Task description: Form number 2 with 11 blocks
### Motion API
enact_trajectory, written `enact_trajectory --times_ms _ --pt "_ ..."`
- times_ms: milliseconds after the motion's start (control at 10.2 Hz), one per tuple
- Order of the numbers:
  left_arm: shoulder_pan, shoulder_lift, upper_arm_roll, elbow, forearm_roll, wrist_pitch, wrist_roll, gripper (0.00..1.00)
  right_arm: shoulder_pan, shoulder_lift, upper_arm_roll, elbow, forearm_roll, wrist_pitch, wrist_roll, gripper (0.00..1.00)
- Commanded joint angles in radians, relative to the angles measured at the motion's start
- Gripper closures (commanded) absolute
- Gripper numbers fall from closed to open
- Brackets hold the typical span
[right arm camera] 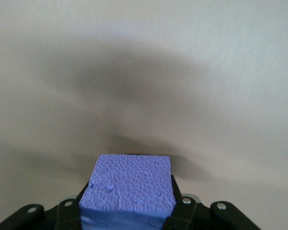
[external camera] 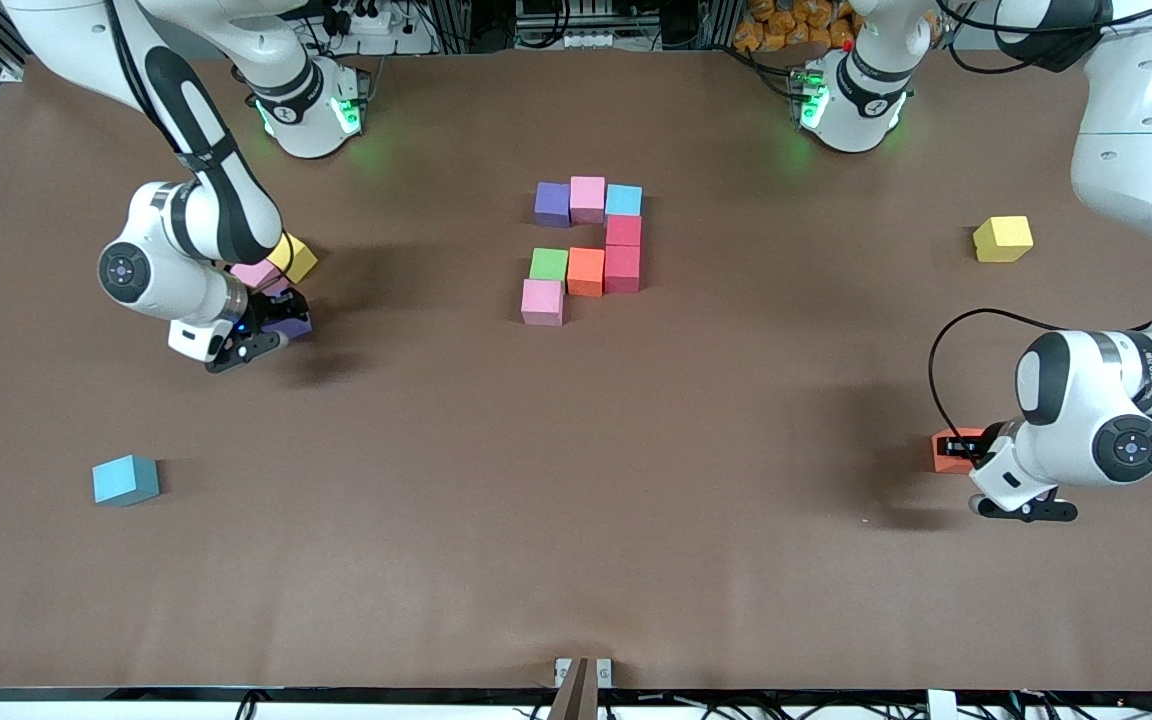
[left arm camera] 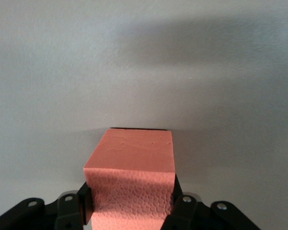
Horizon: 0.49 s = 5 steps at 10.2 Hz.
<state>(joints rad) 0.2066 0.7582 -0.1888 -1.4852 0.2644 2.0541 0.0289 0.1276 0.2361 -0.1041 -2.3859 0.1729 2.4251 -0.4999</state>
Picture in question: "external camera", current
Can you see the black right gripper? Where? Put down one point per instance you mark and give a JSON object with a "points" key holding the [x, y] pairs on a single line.
{"points": [[263, 312]]}

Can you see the orange foam block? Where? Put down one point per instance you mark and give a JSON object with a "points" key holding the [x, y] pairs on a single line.
{"points": [[586, 272], [946, 462]]}

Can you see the purple foam block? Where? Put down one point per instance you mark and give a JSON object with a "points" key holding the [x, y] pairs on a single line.
{"points": [[552, 203], [294, 327]]}

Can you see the cyan foam block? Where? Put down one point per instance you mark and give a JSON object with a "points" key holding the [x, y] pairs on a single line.
{"points": [[623, 200], [123, 478]]}

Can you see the light pink foam block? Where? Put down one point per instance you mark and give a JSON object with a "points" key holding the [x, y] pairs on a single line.
{"points": [[542, 302], [258, 272], [587, 198]]}

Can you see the green foam block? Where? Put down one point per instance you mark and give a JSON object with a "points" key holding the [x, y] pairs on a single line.
{"points": [[548, 264]]}

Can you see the magenta red foam block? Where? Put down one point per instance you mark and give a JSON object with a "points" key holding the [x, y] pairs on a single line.
{"points": [[622, 230], [622, 270]]}

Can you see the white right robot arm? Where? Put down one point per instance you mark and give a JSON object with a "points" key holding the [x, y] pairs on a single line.
{"points": [[161, 295]]}

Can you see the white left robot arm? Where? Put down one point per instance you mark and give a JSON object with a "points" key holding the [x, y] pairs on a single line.
{"points": [[1066, 440]]}

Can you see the yellow foam block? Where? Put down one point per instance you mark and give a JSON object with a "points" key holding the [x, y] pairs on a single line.
{"points": [[1004, 238], [298, 258]]}

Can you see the white tag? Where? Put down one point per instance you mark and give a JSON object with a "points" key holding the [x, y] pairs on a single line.
{"points": [[942, 706]]}

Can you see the table cover mat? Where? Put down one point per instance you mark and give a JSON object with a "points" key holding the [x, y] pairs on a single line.
{"points": [[576, 520]]}

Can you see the small white socket strip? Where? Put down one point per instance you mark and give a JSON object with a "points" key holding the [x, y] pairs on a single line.
{"points": [[586, 40]]}

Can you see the pile of orange objects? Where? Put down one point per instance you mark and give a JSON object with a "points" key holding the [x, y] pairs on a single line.
{"points": [[786, 25]]}

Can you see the black equipment rack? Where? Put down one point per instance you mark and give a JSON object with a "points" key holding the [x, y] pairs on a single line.
{"points": [[656, 20]]}

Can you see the camera mount post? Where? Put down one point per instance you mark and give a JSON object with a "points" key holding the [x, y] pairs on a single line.
{"points": [[576, 700]]}

